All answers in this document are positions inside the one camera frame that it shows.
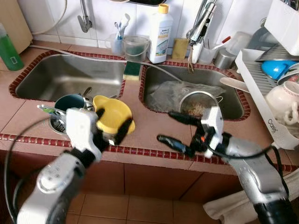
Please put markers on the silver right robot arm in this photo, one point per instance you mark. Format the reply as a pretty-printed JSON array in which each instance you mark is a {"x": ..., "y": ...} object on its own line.
[{"x": 254, "y": 172}]

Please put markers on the steel strainer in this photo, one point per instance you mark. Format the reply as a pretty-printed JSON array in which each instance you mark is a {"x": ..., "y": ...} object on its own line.
[{"x": 196, "y": 102}]

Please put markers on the clear toothbrush cup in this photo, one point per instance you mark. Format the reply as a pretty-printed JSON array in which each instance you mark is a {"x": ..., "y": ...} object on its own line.
[{"x": 116, "y": 46}]

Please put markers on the steel sprayer faucet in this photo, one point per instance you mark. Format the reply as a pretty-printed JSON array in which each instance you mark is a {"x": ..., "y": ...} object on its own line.
[{"x": 202, "y": 25}]

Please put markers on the steel sink basin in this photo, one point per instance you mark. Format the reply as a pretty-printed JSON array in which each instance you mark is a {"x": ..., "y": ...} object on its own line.
[
  {"x": 70, "y": 74},
  {"x": 233, "y": 105}
]

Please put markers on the clear utensil cup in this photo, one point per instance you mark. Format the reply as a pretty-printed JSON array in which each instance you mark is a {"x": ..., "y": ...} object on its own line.
[{"x": 208, "y": 55}]

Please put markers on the yellow plastic bowl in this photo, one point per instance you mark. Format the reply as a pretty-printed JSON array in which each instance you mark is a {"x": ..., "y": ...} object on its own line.
[{"x": 112, "y": 113}]

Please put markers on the steel cup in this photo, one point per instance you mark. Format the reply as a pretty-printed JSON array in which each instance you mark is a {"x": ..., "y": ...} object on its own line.
[{"x": 225, "y": 59}]

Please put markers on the white cutlery holder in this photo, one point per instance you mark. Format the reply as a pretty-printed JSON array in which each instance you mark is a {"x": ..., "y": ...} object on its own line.
[{"x": 282, "y": 23}]

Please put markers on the white dish rack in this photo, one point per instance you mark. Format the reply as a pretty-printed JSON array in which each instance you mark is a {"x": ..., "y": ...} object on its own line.
[{"x": 254, "y": 93}]

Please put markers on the white detergent bottle yellow cap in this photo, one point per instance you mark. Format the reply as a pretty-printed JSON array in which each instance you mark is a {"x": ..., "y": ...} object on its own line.
[{"x": 160, "y": 37}]

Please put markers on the green liquid soap bottle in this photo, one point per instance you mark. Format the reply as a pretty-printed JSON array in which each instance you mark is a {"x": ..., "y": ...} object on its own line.
[{"x": 9, "y": 51}]

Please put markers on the steel wall faucet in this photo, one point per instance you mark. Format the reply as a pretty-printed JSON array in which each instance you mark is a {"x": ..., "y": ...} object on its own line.
[{"x": 84, "y": 21}]

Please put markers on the white curved faucet tube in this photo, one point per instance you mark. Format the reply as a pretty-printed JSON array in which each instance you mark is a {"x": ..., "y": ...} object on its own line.
[{"x": 62, "y": 14}]

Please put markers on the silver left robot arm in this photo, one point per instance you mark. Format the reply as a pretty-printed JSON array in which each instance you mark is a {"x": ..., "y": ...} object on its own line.
[{"x": 56, "y": 182}]

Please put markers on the white patterned bowl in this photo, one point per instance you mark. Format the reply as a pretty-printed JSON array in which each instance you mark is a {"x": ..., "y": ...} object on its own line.
[{"x": 289, "y": 74}]

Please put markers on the steel spoon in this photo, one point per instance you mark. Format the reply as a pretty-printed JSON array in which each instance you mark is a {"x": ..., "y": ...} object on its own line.
[{"x": 88, "y": 92}]

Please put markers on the clear plastic tub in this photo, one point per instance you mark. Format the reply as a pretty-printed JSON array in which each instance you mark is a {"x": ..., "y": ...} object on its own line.
[{"x": 240, "y": 43}]

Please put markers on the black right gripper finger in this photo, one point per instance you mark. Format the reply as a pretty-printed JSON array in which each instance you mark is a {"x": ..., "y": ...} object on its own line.
[
  {"x": 175, "y": 145},
  {"x": 184, "y": 118}
]

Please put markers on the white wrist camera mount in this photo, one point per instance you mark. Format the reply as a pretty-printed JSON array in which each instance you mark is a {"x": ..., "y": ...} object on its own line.
[
  {"x": 212, "y": 121},
  {"x": 81, "y": 128}
]

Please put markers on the green and yellow sponge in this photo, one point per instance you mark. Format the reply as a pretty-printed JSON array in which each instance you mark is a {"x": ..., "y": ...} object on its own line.
[{"x": 132, "y": 70}]

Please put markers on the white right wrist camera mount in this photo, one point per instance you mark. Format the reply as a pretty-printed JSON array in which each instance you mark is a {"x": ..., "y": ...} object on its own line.
[{"x": 212, "y": 121}]

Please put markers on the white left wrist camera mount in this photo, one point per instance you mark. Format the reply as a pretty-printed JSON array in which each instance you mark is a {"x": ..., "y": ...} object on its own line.
[{"x": 81, "y": 128}]

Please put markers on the white towel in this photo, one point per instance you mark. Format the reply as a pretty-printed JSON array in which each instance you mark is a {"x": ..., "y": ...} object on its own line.
[{"x": 229, "y": 207}]

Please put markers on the blue bowl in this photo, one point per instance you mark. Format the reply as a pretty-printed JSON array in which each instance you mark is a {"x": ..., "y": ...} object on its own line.
[{"x": 275, "y": 69}]

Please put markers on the cream wooden spatula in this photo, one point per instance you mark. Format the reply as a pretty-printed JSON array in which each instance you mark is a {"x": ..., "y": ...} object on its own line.
[{"x": 231, "y": 83}]

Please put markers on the teal ceramic mug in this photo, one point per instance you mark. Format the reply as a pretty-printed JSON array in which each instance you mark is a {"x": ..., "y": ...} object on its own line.
[{"x": 70, "y": 102}]

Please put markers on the grey metal tray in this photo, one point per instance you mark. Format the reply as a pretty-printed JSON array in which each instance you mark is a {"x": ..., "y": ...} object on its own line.
[{"x": 273, "y": 52}]

